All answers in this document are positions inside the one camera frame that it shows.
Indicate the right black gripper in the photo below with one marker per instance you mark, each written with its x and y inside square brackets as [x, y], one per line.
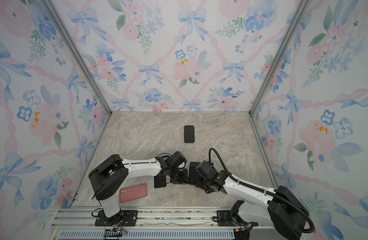
[198, 184]

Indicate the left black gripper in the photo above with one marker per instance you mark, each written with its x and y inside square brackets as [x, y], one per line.
[184, 180]

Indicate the light blue phone case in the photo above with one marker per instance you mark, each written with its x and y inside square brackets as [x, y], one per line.
[193, 173]

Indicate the black phone case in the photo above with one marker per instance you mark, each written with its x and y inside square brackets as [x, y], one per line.
[189, 134]

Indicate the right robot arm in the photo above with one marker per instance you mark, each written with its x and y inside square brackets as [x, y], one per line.
[276, 208]

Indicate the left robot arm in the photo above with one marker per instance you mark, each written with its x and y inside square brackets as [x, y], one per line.
[107, 178]

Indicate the black phone left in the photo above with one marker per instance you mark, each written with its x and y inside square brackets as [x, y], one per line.
[160, 182]

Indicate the pink phone case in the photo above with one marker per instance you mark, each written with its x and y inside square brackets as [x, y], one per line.
[133, 193]

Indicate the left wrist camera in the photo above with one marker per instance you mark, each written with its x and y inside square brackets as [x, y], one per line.
[176, 161]

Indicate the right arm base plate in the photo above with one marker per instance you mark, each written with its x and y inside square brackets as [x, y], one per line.
[226, 218]

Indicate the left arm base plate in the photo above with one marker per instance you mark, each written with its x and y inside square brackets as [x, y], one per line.
[125, 218]

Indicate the aluminium rail frame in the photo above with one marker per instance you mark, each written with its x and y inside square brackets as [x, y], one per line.
[155, 224]

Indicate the right aluminium corner post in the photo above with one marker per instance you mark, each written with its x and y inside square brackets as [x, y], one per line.
[283, 47]

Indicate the aluminium corner post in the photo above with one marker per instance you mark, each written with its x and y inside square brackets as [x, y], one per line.
[72, 47]
[283, 47]

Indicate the left aluminium corner post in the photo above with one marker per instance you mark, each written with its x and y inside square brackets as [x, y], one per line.
[72, 47]

